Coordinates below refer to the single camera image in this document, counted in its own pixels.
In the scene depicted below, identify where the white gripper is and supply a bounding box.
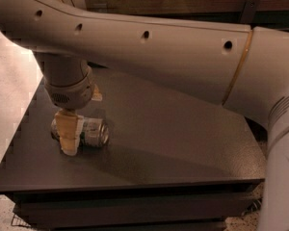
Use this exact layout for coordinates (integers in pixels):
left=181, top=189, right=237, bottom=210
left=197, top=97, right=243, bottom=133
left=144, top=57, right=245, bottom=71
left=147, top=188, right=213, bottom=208
left=44, top=67, right=103, bottom=156

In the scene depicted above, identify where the silver green 7up can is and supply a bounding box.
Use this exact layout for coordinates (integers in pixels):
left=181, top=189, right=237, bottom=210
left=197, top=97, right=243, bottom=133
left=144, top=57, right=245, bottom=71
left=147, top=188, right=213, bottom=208
left=51, top=117, right=109, bottom=147

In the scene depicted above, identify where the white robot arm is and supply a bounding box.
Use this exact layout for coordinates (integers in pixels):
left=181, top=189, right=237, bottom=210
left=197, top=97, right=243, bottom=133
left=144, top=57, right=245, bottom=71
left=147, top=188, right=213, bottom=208
left=0, top=0, right=289, bottom=231

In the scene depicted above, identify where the dark grey table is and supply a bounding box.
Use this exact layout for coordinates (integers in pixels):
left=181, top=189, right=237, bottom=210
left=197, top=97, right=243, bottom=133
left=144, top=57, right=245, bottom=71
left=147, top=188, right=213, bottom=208
left=0, top=68, right=266, bottom=231

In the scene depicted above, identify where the right metal bracket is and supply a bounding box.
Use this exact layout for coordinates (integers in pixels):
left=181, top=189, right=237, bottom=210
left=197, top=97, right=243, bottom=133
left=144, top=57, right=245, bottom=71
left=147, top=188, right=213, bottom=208
left=239, top=0, right=260, bottom=24

